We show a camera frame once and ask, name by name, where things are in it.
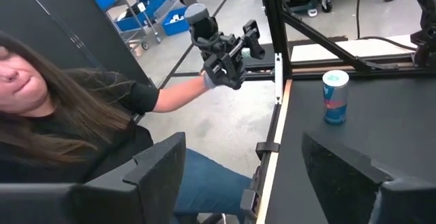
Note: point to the wooden table edge strip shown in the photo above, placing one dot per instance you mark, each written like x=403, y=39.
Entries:
x=269, y=183

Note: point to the blue silver Red Bull can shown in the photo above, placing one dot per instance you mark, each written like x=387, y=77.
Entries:
x=335, y=105

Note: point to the white metal bracket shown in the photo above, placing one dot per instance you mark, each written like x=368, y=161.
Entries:
x=278, y=81

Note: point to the black table frame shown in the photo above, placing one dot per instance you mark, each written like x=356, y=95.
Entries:
x=274, y=19

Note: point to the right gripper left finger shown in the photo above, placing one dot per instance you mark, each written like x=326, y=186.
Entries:
x=150, y=183

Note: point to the black partition panel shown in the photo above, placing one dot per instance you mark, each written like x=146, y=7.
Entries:
x=51, y=13

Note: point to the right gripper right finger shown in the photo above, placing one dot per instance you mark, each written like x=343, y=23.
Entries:
x=340, y=190

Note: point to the person's hand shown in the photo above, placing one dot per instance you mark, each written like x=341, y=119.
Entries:
x=207, y=81

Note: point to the person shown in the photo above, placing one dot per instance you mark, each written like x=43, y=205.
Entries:
x=51, y=132

